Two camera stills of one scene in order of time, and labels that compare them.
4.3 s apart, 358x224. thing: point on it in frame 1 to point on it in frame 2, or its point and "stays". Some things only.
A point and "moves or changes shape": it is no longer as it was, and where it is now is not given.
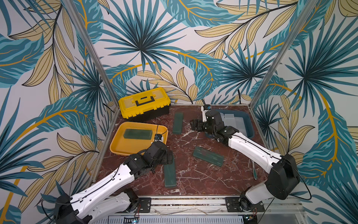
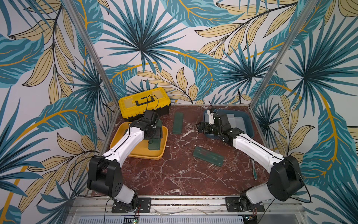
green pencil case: x=208 y=156 stays
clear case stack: x=240 y=125 stays
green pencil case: x=170 y=173 moves or changes shape
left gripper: x=165 y=157 to x=159 y=133
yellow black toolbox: x=145 y=105 stays
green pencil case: x=138 y=134 moves or changes shape
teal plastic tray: x=240 y=120 stays
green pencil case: x=177 y=123 stays
